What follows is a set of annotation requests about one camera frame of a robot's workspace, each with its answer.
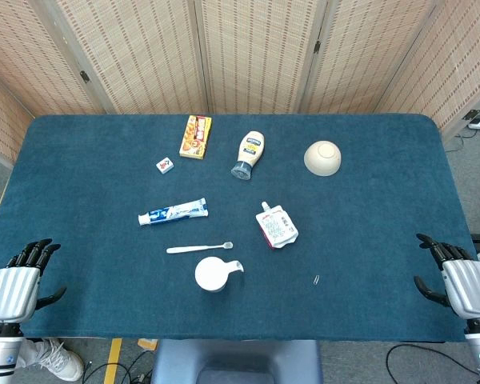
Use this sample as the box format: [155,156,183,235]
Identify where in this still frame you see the thin black power cable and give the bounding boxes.
[443,126,478,154]

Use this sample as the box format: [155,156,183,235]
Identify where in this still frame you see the white spout pouch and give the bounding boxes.
[255,201,299,250]

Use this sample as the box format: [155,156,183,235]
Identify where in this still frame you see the white toothbrush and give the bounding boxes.
[166,241,234,255]

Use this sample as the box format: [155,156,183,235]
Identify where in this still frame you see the blue tablecloth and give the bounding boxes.
[0,114,480,344]

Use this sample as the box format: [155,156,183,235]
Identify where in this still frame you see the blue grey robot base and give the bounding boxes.
[150,338,324,384]

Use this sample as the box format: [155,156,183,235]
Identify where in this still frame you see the yellow curry box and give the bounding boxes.
[178,114,214,160]

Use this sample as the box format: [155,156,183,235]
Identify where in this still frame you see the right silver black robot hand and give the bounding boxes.
[414,233,480,321]

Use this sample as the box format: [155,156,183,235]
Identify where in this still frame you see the beige upturned bowl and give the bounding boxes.
[303,139,342,177]

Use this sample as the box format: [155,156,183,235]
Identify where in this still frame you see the mayonnaise squeeze bottle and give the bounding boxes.
[230,130,266,181]

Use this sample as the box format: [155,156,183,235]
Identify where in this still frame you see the black floor cables bundle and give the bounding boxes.
[82,351,157,384]

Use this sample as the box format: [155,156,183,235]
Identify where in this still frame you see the black floor cable loop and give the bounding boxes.
[386,342,480,384]

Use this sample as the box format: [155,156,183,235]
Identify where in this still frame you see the white trouser leg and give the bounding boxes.
[14,338,45,370]

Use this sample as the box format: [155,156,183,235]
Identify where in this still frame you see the bamboo folding screen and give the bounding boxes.
[0,0,480,163]

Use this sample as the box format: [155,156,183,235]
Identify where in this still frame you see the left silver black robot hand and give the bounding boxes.
[0,238,68,324]

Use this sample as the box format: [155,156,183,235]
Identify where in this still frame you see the white sneaker with laces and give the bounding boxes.
[35,338,85,382]

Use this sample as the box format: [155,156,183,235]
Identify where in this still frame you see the white cup with handle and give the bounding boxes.
[194,256,245,294]

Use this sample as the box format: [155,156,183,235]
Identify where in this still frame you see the yellow floor tape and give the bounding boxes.
[103,338,123,384]

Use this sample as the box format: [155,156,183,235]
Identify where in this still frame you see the white mahjong tile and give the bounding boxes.
[155,156,175,175]

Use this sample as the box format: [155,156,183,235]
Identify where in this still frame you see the white blue toothpaste tube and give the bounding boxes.
[138,197,209,227]

